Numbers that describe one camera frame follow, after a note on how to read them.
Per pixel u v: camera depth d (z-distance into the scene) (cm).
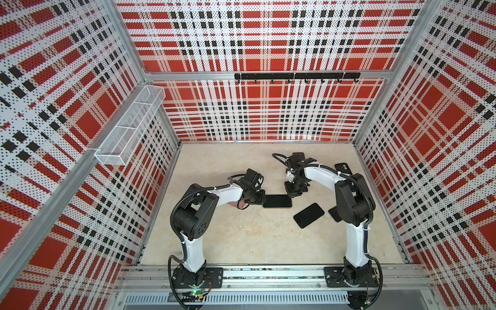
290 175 81
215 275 74
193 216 50
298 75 89
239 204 80
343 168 108
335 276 73
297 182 82
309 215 93
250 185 78
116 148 93
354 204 54
